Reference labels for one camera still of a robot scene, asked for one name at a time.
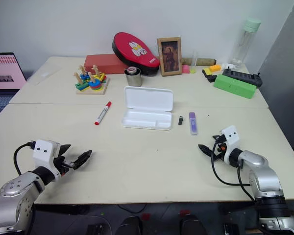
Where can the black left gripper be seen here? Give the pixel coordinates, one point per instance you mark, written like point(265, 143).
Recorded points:
point(63, 163)

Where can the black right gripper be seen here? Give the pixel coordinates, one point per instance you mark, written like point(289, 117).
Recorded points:
point(220, 151)

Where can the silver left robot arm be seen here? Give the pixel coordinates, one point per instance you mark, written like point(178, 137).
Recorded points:
point(14, 195)

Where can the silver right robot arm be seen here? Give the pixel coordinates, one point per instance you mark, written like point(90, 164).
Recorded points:
point(264, 176)

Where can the purple capped tube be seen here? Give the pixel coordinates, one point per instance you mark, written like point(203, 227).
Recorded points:
point(193, 123)

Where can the white plastic case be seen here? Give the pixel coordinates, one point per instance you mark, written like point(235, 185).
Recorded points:
point(148, 107)

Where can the red whiteboard marker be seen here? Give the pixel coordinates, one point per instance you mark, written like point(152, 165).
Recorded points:
point(103, 113)

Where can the green foam block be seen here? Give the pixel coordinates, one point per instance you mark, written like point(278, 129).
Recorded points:
point(234, 86)

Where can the small black gadget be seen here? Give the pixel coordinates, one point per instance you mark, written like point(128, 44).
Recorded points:
point(210, 77)

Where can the wooden colourful stacking toy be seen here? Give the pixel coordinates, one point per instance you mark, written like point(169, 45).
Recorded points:
point(92, 82)

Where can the black power strip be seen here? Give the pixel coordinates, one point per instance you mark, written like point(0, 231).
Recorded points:
point(243, 77)

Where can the pink small toy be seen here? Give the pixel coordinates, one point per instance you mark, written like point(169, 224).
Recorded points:
point(185, 68)

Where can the dark square shape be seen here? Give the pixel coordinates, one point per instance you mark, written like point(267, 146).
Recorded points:
point(97, 228)

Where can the small white object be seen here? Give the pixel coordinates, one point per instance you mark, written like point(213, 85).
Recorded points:
point(227, 65)

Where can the dark rounded shape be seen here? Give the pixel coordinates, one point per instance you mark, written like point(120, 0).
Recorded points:
point(192, 226)
point(130, 226)

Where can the clear plastic tube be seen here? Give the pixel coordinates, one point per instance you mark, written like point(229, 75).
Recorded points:
point(194, 58)

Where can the red rectangular box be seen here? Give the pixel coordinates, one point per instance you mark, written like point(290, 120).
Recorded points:
point(101, 63)

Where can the metal cup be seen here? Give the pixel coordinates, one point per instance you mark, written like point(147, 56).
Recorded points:
point(133, 78)

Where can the red tape roll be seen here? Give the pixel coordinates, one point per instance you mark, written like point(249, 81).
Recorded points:
point(132, 70)

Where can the open laptop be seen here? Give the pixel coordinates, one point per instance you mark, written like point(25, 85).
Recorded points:
point(2, 78)

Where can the clear green-lidded water bottle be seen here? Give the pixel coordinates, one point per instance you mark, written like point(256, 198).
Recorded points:
point(245, 41)

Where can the red oval punching pad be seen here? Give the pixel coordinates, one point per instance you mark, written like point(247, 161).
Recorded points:
point(134, 51)

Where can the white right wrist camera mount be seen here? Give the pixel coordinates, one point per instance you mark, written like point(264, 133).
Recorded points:
point(231, 139)

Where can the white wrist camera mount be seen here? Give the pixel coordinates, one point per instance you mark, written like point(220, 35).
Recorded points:
point(42, 151)
point(231, 139)

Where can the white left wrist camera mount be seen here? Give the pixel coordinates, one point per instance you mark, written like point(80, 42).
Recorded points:
point(42, 151)

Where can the wooden picture frame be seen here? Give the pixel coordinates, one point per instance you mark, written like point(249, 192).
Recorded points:
point(170, 56)

